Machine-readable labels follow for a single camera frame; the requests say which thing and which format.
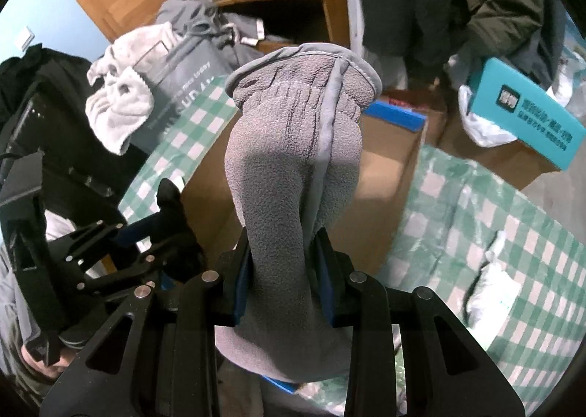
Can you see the large cardboard box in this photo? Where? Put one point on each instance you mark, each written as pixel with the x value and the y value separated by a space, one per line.
pixel 380 170

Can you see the green checked tablecloth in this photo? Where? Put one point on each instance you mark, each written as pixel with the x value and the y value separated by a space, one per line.
pixel 480 225

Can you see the white plastic bag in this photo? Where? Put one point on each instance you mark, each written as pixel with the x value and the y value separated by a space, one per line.
pixel 480 128

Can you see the white towel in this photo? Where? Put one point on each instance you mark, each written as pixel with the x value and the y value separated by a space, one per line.
pixel 119 101

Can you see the small blue item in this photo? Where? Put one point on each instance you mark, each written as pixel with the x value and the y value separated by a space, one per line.
pixel 279 385

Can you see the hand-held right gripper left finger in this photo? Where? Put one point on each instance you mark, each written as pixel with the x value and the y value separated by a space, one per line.
pixel 240 291

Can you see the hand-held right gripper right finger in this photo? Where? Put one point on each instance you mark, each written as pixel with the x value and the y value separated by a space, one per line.
pixel 325 293

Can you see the grey fleece sock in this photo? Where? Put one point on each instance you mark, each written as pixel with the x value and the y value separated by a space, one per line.
pixel 284 179

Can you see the black cloth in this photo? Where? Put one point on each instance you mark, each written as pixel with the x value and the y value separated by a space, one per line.
pixel 55 92

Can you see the dark green jacket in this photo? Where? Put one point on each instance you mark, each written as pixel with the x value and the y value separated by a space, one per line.
pixel 503 0

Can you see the white wrapper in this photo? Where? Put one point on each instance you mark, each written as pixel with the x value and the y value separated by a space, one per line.
pixel 494 293

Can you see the white wall switch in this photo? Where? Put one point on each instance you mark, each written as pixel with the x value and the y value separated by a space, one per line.
pixel 24 38

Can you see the grey hoodie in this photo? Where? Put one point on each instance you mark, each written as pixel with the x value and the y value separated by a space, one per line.
pixel 183 14

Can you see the grey printed bag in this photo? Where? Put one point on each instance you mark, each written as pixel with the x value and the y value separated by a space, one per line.
pixel 183 78

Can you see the teal printed box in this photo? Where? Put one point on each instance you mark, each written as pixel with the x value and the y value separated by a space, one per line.
pixel 512 96

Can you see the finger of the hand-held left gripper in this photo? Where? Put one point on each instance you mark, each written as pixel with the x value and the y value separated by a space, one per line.
pixel 137 270
pixel 132 234

